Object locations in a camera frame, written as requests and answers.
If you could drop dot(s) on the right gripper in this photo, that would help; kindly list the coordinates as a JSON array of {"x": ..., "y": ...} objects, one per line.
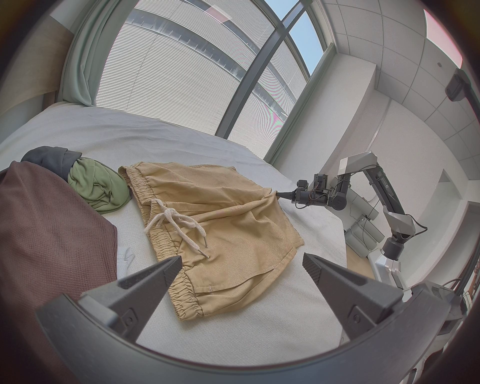
[{"x": 311, "y": 198}]

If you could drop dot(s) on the window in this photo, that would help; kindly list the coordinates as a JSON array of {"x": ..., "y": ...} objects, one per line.
[{"x": 187, "y": 75}]

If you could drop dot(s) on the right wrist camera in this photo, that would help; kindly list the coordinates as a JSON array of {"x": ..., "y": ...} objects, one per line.
[{"x": 302, "y": 185}]

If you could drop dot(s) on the pale grey storage unit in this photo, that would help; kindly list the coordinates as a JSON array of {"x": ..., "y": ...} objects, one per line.
[{"x": 362, "y": 236}]

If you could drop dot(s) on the ceiling light panel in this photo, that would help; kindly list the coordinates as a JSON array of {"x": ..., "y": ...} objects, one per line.
[{"x": 444, "y": 37}]

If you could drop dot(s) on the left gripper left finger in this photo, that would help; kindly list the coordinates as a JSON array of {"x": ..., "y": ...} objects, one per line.
[{"x": 138, "y": 296}]

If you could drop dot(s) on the green garment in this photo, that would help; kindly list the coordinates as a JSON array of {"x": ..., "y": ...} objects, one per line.
[{"x": 97, "y": 183}]

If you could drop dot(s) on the black garment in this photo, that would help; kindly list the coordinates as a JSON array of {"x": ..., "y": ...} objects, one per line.
[{"x": 48, "y": 159}]

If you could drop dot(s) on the bed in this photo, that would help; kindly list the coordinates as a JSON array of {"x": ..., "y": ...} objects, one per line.
[{"x": 243, "y": 318}]

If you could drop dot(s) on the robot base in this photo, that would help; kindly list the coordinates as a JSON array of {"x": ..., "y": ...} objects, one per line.
[{"x": 390, "y": 268}]

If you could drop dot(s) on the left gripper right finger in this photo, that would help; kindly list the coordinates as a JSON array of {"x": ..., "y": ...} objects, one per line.
[{"x": 348, "y": 296}]

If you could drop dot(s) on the brown garment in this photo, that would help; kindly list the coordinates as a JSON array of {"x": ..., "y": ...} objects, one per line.
[{"x": 48, "y": 232}]

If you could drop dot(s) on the tan shorts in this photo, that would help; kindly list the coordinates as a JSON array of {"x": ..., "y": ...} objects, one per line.
[{"x": 225, "y": 225}]

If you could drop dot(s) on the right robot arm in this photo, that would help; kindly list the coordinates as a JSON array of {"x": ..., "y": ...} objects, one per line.
[{"x": 390, "y": 195}]

